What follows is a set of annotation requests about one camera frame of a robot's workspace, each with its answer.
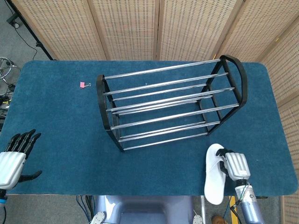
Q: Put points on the white robot base pad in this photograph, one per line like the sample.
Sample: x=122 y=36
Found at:
x=98 y=218
x=198 y=219

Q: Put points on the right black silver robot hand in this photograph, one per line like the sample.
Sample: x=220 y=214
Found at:
x=237 y=165

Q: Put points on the chrome stool base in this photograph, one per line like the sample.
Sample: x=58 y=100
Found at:
x=4 y=61

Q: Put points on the right lilac robot arm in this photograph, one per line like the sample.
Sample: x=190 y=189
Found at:
x=250 y=210

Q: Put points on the woven bamboo screen panel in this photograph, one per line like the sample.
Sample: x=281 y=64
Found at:
x=130 y=28
x=289 y=70
x=58 y=28
x=194 y=28
x=261 y=25

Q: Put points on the white table leg tube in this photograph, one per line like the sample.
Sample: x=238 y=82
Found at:
x=202 y=207

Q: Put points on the pink binder clip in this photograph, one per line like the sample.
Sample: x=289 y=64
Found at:
x=82 y=85

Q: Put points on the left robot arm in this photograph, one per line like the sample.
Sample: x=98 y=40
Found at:
x=2 y=193

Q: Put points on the black stand foot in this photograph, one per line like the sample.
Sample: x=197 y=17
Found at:
x=12 y=22

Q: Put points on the yellow floor tape strip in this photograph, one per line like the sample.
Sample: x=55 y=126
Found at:
x=233 y=214

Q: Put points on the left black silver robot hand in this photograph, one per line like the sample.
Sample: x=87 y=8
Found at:
x=10 y=168

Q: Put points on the black stand pole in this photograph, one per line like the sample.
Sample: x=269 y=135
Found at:
x=38 y=44

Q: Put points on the white slipper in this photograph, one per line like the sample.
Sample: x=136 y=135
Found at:
x=212 y=177

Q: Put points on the blue felt table cloth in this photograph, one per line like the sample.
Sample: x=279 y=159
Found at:
x=58 y=140

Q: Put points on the lilac robot torso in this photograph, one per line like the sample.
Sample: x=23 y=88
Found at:
x=144 y=210

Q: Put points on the black chrome shoe rack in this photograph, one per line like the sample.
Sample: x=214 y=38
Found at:
x=101 y=98

